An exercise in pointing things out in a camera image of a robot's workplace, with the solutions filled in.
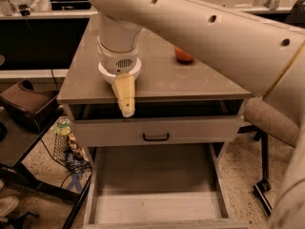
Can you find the open bottom drawer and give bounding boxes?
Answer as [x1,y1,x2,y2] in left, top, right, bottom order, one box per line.
[83,144,249,229]

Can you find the wire basket with snacks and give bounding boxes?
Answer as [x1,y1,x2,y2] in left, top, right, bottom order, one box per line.
[52,118,86,169]

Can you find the red apple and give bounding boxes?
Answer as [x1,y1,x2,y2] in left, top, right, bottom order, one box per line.
[174,47,193,62]

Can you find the closed upper drawer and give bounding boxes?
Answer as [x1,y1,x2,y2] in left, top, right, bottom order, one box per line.
[71,115,243,147]

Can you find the black side table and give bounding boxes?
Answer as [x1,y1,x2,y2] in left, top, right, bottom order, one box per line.
[0,108,92,229]

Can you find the tangled black cables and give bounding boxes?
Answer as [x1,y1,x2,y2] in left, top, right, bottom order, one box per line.
[59,159,93,193]

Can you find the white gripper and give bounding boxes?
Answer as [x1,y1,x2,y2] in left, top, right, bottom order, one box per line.
[97,40,138,117]

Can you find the brown box on side table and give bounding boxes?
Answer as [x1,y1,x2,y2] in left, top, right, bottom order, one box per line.
[0,79,59,133]

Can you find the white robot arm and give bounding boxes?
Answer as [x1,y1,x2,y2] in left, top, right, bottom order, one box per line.
[89,0,305,131]

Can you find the white shoe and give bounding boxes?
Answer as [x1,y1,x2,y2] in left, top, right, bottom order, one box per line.
[0,196,19,217]

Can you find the white bowl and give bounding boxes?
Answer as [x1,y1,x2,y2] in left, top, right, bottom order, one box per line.
[98,58,141,84]

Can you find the black drawer handle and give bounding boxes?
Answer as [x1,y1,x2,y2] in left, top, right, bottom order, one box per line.
[142,133,170,142]

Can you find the grey drawer cabinet table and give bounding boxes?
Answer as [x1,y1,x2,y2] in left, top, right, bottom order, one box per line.
[56,11,255,229]

